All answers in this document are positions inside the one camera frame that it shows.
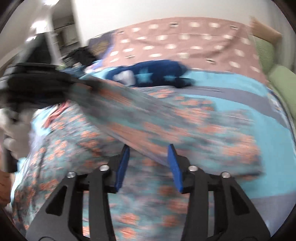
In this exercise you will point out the green pillow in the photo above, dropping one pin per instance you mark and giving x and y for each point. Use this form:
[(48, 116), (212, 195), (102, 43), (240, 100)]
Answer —
[(263, 53), (283, 85)]

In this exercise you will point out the tan cushion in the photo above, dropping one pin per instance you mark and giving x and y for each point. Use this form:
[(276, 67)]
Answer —
[(263, 30)]

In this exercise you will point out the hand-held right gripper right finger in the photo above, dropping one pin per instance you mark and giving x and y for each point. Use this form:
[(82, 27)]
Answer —
[(174, 166)]

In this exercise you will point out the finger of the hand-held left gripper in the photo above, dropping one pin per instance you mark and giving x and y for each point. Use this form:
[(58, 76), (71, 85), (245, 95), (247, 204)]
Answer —
[(85, 84)]

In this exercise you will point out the dark clothes pile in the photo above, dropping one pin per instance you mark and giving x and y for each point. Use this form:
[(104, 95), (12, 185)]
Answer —
[(81, 56)]

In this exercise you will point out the purple patterned pillow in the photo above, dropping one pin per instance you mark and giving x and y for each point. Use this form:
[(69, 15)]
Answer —
[(100, 44)]

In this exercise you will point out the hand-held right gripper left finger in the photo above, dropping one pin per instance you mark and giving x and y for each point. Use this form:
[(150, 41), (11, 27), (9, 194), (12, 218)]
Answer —
[(122, 166)]

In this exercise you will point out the floral teal garment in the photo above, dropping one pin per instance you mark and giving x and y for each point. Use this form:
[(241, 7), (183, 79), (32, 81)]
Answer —
[(143, 122)]

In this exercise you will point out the navy star print garment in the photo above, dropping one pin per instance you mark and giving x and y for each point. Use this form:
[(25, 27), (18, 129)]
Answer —
[(161, 69)]

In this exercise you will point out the person's left hand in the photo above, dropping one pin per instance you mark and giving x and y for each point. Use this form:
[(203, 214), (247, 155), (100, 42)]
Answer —
[(16, 136)]

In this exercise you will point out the blue grey striped bed sheet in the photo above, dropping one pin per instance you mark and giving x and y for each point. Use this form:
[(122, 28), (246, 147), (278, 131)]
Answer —
[(254, 111)]

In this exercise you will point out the pink polka dot blanket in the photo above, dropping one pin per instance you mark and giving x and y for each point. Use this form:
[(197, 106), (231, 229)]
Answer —
[(185, 46)]

